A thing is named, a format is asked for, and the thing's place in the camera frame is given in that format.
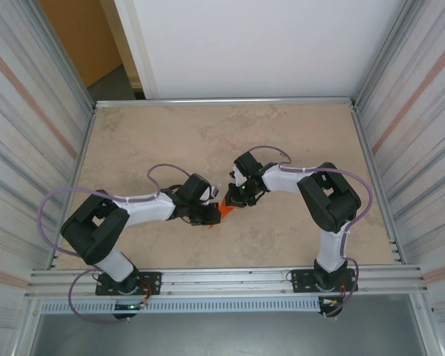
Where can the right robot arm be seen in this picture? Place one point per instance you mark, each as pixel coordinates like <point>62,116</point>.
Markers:
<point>330,200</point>

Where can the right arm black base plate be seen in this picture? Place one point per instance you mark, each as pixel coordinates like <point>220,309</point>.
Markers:
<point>300,278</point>

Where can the long aluminium table edge rail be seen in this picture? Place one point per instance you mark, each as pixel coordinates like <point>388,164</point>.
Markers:
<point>226,101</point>

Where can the brown wooden door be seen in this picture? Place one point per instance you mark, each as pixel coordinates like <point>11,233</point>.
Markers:
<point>81,37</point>

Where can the wide aluminium mounting rail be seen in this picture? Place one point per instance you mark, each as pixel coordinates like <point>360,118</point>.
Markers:
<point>226,278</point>

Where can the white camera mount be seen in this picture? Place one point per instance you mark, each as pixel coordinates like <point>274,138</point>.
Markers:
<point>213,193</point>
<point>238,178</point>

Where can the aluminium table side rail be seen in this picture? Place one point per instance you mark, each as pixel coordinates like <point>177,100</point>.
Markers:
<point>74,185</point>
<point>365,148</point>

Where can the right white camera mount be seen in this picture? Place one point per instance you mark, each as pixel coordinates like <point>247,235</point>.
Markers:
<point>238,178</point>

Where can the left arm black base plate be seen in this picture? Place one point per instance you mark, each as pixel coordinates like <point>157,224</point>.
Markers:
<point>152,282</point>

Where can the white door frame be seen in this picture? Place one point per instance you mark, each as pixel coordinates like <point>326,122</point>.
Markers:
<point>133,37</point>

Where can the orange paper sheet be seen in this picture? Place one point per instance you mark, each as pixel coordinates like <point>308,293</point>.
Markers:
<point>228,213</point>

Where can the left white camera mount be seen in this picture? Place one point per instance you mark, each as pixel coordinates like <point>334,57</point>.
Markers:
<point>213,193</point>

